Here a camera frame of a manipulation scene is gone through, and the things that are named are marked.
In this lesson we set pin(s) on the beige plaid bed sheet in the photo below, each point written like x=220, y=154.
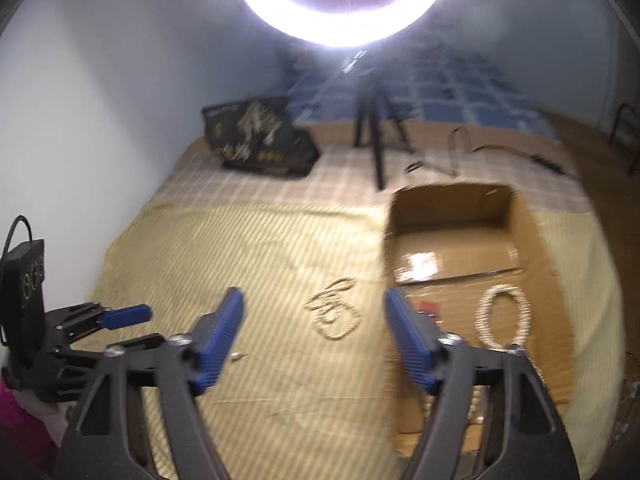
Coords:
x=310, y=180

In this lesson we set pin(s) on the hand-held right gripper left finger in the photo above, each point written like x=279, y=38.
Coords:
x=220, y=340

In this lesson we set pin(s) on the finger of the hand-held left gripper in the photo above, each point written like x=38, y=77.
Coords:
x=130, y=344
x=125, y=316

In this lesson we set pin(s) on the blue patchwork quilt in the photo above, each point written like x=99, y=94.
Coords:
x=450, y=95

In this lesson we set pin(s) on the person's left forearm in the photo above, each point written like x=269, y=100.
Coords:
x=22, y=420

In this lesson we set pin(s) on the black metal clothes rack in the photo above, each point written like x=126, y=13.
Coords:
x=625, y=135

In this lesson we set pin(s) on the yellow striped blanket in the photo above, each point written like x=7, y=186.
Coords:
x=280, y=260

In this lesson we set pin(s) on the black printed snack bag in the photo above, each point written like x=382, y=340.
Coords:
x=260, y=135

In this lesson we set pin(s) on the cardboard box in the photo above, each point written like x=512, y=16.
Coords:
x=470, y=255

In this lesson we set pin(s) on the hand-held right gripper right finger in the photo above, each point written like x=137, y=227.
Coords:
x=407, y=340

